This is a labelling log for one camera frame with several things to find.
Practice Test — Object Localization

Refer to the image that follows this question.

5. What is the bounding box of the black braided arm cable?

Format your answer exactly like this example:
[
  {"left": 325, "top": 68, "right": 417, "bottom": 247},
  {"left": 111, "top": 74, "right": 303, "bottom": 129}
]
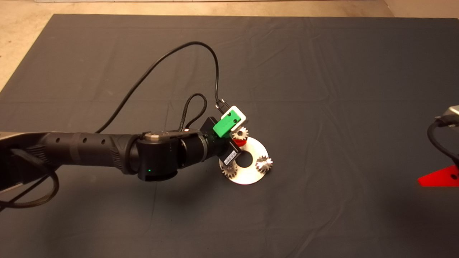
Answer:
[{"left": 0, "top": 148, "right": 60, "bottom": 209}]

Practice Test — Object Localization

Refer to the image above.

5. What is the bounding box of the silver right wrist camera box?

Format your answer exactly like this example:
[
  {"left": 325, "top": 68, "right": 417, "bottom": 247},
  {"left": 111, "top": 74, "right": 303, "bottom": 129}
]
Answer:
[{"left": 435, "top": 105, "right": 459, "bottom": 126}]

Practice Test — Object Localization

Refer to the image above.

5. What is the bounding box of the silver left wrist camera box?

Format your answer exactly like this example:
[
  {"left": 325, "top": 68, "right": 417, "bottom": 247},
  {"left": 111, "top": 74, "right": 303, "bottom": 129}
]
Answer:
[{"left": 220, "top": 105, "right": 248, "bottom": 134}]

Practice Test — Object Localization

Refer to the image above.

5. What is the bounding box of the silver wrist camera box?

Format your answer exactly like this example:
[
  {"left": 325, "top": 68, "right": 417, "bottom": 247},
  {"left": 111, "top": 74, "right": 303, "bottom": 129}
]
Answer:
[
  {"left": 435, "top": 105, "right": 459, "bottom": 126},
  {"left": 220, "top": 105, "right": 248, "bottom": 134}
]

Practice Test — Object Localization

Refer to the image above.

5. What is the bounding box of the small steel planetary gear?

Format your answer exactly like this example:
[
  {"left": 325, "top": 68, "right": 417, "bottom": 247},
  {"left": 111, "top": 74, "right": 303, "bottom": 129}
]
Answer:
[
  {"left": 255, "top": 156, "right": 273, "bottom": 173},
  {"left": 221, "top": 161, "right": 238, "bottom": 178},
  {"left": 232, "top": 127, "right": 249, "bottom": 141}
]

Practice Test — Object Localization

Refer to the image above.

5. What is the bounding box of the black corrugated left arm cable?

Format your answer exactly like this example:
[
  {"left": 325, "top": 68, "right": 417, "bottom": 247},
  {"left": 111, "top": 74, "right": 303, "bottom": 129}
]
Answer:
[{"left": 178, "top": 93, "right": 208, "bottom": 132}]

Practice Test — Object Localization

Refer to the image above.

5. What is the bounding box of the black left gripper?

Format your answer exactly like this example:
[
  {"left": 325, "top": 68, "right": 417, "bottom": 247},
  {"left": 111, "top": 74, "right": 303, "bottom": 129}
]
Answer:
[{"left": 201, "top": 116, "right": 247, "bottom": 167}]

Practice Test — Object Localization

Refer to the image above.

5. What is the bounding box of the round metal carrier plate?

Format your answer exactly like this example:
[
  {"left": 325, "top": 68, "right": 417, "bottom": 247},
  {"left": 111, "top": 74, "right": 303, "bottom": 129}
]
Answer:
[{"left": 219, "top": 136, "right": 274, "bottom": 185}]

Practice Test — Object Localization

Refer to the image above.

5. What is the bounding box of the black right camera cable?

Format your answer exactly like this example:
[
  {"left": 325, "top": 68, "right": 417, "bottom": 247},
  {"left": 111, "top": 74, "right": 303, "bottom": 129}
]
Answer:
[{"left": 427, "top": 120, "right": 459, "bottom": 166}]

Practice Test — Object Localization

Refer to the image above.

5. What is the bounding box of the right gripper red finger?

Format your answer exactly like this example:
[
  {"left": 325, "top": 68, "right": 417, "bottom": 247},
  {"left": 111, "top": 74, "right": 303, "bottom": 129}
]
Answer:
[{"left": 418, "top": 165, "right": 459, "bottom": 187}]

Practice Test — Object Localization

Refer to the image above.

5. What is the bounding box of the dark grey table cloth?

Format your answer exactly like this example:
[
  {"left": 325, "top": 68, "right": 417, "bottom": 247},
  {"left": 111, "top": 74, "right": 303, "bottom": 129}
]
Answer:
[{"left": 0, "top": 14, "right": 459, "bottom": 258}]

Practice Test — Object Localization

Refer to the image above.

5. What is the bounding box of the green left camera mount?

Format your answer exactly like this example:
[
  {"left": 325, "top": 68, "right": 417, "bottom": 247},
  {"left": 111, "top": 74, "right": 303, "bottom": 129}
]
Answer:
[{"left": 213, "top": 110, "right": 240, "bottom": 138}]

